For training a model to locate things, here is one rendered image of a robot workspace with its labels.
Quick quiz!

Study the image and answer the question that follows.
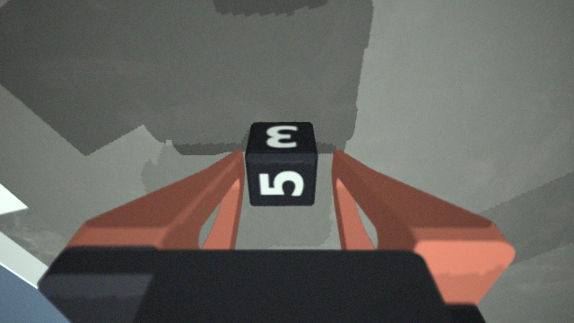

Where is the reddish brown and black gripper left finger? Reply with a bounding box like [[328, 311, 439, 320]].
[[64, 150, 245, 249]]

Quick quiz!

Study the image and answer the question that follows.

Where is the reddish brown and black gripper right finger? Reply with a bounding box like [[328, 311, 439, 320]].
[[331, 150, 515, 308]]

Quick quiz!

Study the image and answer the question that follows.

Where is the black cube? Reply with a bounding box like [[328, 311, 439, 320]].
[[245, 122, 318, 206]]

